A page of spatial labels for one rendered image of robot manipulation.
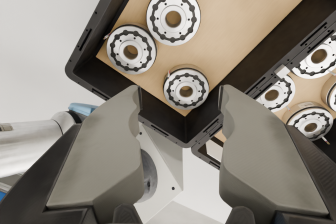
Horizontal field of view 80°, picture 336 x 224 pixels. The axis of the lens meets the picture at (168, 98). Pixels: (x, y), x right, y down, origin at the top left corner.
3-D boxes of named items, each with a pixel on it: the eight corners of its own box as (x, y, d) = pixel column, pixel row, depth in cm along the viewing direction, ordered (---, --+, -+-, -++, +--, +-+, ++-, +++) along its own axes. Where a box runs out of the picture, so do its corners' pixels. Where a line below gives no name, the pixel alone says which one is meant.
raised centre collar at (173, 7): (173, -2, 36) (173, -2, 35) (191, 19, 38) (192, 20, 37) (154, 18, 38) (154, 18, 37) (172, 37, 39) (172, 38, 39)
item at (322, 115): (302, 147, 52) (304, 148, 52) (277, 127, 50) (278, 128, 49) (340, 122, 48) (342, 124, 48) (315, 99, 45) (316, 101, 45)
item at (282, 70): (278, 76, 35) (281, 79, 34) (273, 71, 35) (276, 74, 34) (287, 68, 34) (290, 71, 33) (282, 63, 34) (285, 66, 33)
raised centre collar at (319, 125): (306, 137, 50) (308, 139, 50) (294, 127, 49) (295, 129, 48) (325, 125, 48) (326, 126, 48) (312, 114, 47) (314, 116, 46)
